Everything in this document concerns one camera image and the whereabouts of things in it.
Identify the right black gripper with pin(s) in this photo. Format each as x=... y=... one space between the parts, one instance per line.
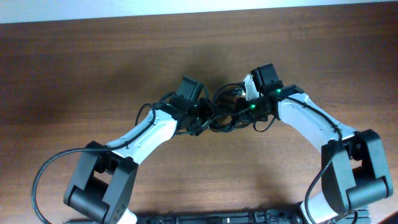
x=241 y=102

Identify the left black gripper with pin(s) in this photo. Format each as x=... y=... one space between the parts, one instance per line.
x=209 y=111

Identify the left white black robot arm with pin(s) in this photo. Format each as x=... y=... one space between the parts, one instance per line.
x=101 y=185

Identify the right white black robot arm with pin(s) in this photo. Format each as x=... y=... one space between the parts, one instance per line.
x=354 y=171

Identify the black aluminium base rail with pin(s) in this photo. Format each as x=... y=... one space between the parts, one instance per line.
x=269 y=216

